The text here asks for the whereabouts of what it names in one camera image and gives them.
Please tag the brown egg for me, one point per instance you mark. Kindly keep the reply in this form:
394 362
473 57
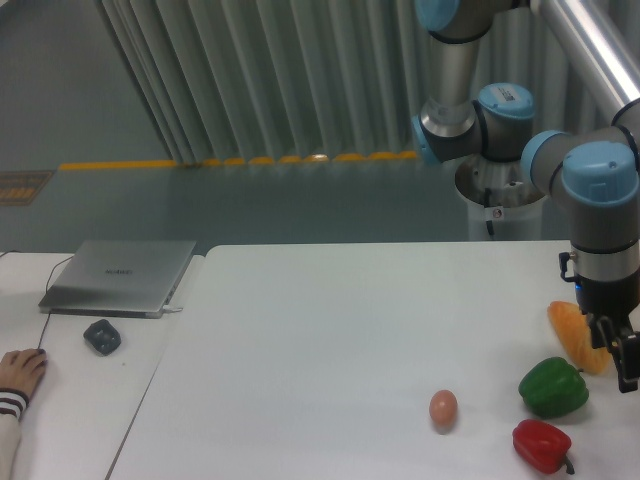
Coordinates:
443 408

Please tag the orange bread loaf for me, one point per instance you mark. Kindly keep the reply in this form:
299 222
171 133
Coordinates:
571 328

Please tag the red bell pepper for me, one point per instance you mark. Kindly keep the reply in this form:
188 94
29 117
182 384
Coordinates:
543 446

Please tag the green bell pepper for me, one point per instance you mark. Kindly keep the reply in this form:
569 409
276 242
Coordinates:
553 388

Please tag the silver closed laptop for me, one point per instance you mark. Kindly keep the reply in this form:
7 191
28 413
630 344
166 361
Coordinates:
131 279

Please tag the striped white sleeve forearm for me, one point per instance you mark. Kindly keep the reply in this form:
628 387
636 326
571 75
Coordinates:
13 405

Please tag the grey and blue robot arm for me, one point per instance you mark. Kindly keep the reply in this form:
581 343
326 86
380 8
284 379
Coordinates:
593 177

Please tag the small black case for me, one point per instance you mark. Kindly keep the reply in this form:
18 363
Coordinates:
102 337

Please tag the person's hand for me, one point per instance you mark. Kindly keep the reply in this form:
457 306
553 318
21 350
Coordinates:
22 370

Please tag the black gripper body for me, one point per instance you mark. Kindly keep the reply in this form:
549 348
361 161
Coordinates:
606 284

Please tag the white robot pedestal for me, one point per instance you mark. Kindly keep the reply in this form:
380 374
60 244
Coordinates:
501 204

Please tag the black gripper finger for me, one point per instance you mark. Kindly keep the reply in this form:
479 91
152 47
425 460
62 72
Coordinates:
626 358
602 332

